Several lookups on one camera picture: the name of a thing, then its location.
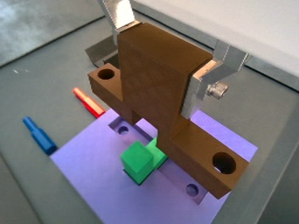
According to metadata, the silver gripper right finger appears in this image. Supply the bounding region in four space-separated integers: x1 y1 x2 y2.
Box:
181 40 249 118

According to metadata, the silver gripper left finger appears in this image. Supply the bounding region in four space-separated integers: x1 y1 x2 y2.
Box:
97 0 140 41

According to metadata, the brown T-shaped block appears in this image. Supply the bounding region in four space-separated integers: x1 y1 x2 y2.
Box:
88 23 248 199

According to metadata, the purple base board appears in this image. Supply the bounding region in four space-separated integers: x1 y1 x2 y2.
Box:
49 108 259 224

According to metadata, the red peg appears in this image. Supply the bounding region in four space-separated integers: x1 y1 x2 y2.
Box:
72 87 105 118

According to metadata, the green U-shaped block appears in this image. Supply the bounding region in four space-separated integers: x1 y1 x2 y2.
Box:
120 138 167 185

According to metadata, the blue peg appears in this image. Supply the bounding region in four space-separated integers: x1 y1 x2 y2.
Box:
22 116 57 155

